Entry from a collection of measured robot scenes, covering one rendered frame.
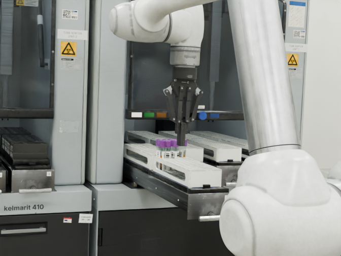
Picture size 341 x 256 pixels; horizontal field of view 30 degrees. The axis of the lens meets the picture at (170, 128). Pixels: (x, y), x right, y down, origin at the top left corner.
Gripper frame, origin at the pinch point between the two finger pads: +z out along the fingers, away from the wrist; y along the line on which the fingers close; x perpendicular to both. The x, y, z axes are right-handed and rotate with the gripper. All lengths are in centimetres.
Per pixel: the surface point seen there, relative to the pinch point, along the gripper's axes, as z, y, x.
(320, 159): 30, 152, 144
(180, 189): 14.2, -5.3, -13.9
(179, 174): 13.2, 1.9, 4.2
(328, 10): -58, 150, 144
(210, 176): 9.6, 1.5, -18.7
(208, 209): 18.0, -0.1, -22.2
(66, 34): -29, -29, 33
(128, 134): 9, 10, 84
